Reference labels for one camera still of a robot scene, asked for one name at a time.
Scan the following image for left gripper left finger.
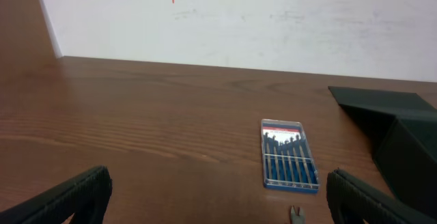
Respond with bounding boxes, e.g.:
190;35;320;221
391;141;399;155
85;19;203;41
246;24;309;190
1;165;113;223

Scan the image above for dark green open box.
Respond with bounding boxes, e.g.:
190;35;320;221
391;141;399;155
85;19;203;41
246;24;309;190
329;86;436;218

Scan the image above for orange handled pliers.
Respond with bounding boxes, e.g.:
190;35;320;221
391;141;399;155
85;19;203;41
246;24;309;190
290;206;306;224

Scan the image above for blue screwdriver set case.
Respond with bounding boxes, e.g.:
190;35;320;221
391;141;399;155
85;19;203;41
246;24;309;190
261;119;320;194

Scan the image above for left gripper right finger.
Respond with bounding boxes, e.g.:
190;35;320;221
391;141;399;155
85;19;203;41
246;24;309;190
326;169;436;224

